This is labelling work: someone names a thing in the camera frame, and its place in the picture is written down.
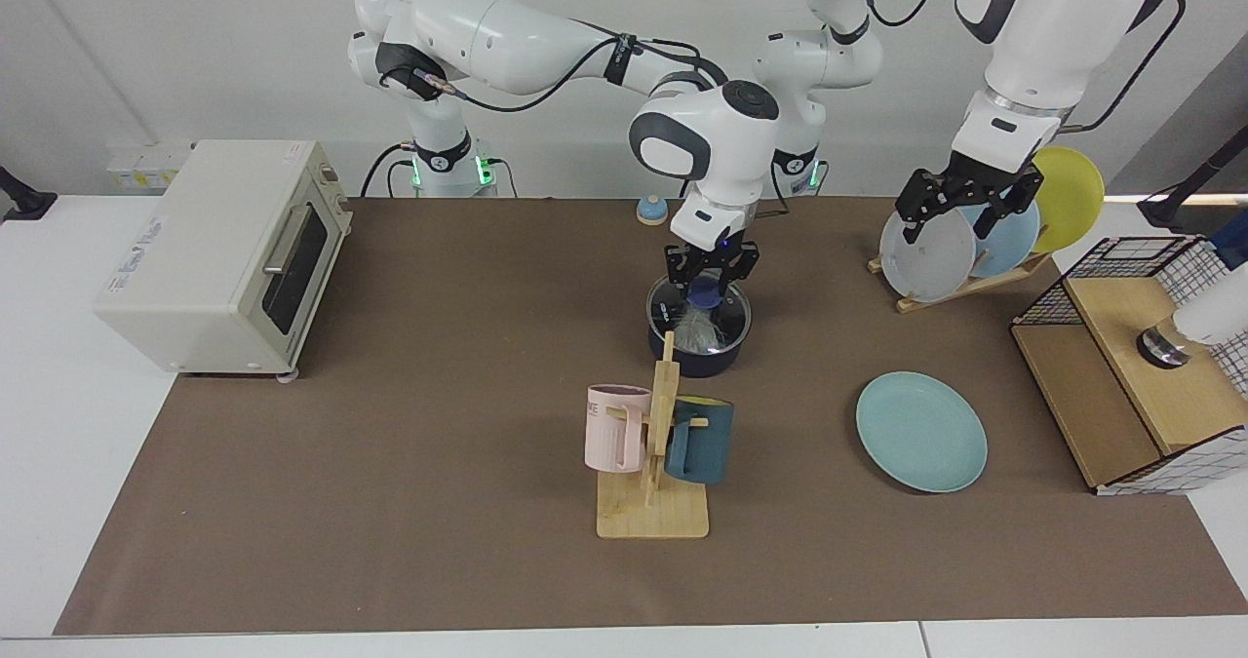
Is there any brown table cloth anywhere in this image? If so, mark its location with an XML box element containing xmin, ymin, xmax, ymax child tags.
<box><xmin>52</xmin><ymin>196</ymin><xmax>1248</xmax><ymax>637</ymax></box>

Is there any dark teal cup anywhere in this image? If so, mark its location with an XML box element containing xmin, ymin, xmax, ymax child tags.
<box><xmin>664</xmin><ymin>397</ymin><xmax>734</xmax><ymax>485</ymax></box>

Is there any glass lid with blue knob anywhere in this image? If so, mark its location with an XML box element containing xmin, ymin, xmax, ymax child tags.
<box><xmin>647</xmin><ymin>276</ymin><xmax>754</xmax><ymax>357</ymax></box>

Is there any black stand foot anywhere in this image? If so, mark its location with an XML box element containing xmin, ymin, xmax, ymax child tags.
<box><xmin>1136</xmin><ymin>124</ymin><xmax>1248</xmax><ymax>230</ymax></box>
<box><xmin>0</xmin><ymin>166</ymin><xmax>58</xmax><ymax>222</ymax></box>

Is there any teal plate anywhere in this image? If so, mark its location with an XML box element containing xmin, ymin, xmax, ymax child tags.
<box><xmin>855</xmin><ymin>371</ymin><xmax>989</xmax><ymax>494</ymax></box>

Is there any white wall socket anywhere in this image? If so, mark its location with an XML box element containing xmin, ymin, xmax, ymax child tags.
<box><xmin>105</xmin><ymin>141</ymin><xmax>194</xmax><ymax>191</ymax></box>

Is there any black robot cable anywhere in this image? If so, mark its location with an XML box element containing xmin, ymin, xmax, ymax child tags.
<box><xmin>1061</xmin><ymin>0</ymin><xmax>1189</xmax><ymax>135</ymax></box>
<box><xmin>414</xmin><ymin>34</ymin><xmax>730</xmax><ymax>115</ymax></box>

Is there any yellow plate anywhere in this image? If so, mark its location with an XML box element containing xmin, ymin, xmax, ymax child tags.
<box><xmin>1029</xmin><ymin>146</ymin><xmax>1107</xmax><ymax>254</ymax></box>

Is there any grey plate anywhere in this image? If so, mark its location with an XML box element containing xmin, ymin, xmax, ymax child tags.
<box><xmin>878</xmin><ymin>205</ymin><xmax>978</xmax><ymax>303</ymax></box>

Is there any wooden cup stand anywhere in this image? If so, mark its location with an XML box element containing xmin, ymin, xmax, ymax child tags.
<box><xmin>596</xmin><ymin>330</ymin><xmax>711</xmax><ymax>540</ymax></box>

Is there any pink cup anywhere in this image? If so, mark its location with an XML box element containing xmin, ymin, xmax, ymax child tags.
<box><xmin>584</xmin><ymin>384</ymin><xmax>652</xmax><ymax>474</ymax></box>

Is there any wire basket with wooden floor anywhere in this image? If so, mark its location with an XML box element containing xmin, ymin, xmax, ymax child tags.
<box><xmin>1009</xmin><ymin>236</ymin><xmax>1248</xmax><ymax>496</ymax></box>

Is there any light blue plate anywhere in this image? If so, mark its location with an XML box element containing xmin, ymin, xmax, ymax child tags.
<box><xmin>960</xmin><ymin>200</ymin><xmax>1041</xmax><ymax>280</ymax></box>

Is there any pale toaster oven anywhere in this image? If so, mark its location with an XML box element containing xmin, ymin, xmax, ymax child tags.
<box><xmin>93</xmin><ymin>139</ymin><xmax>354</xmax><ymax>383</ymax></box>

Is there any black pot with blue handle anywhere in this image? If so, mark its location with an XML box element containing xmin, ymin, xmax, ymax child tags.
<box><xmin>647</xmin><ymin>274</ymin><xmax>755</xmax><ymax>378</ymax></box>

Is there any white vermicelli bundle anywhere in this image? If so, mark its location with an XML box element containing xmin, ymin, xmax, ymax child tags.
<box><xmin>673</xmin><ymin>307</ymin><xmax>728</xmax><ymax>354</ymax></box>

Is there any wooden plate rack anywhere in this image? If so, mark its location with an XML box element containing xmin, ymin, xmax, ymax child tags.
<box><xmin>867</xmin><ymin>253</ymin><xmax>1054</xmax><ymax>314</ymax></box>

